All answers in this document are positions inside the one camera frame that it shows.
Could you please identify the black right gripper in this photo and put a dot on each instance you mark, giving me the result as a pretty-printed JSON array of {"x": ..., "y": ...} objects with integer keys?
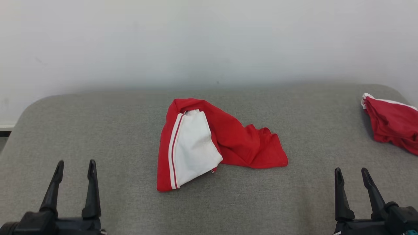
[{"x": 359, "y": 228}]

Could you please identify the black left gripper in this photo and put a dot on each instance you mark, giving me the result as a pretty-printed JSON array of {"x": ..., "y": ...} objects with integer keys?
[{"x": 58, "y": 227}]

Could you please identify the red shorts white trim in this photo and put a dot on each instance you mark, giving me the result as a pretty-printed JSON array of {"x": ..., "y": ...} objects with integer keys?
[{"x": 395, "y": 124}]

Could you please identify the red shirt white sleeves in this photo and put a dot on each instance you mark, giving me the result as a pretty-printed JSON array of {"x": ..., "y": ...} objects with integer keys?
[{"x": 241, "y": 143}]

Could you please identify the right wrist teal connector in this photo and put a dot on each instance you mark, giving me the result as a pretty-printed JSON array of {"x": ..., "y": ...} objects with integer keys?
[{"x": 412, "y": 232}]

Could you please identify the dark skirting board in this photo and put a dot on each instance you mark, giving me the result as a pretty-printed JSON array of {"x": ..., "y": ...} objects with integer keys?
[{"x": 6, "y": 130}]

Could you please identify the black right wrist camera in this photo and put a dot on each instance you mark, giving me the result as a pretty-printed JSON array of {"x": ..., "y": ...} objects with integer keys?
[{"x": 401, "y": 217}]

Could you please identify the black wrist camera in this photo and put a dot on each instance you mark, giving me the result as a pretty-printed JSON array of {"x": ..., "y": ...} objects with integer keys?
[
  {"x": 401, "y": 217},
  {"x": 8, "y": 230}
]

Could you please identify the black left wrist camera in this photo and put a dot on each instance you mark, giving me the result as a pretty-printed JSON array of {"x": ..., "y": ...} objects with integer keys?
[{"x": 8, "y": 230}]

